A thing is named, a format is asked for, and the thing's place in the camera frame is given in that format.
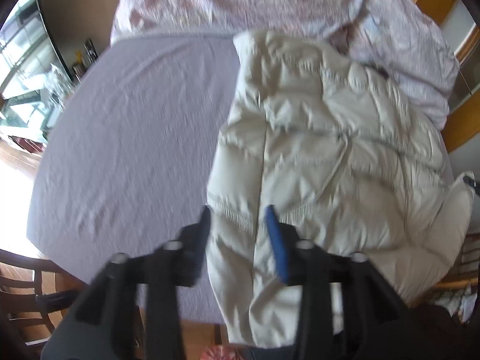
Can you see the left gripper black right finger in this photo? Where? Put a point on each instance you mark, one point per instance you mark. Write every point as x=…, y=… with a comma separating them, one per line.
x=348, y=309

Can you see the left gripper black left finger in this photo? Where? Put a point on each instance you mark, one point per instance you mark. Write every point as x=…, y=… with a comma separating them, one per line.
x=100, y=322

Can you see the white puffer down jacket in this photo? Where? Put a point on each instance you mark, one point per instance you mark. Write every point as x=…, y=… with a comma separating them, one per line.
x=343, y=156

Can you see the dark wooden chair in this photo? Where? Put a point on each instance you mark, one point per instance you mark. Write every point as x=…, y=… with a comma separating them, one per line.
x=32, y=289

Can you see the lilac bed sheet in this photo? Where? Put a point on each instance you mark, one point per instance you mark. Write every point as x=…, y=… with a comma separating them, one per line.
x=127, y=164

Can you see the pink floral duvet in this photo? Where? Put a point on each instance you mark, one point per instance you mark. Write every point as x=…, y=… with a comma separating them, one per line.
x=392, y=35

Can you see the glass window railing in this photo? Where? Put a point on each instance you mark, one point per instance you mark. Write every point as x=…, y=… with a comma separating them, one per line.
x=34, y=81

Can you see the items on window sill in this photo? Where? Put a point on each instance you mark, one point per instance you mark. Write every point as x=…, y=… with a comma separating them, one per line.
x=84, y=59

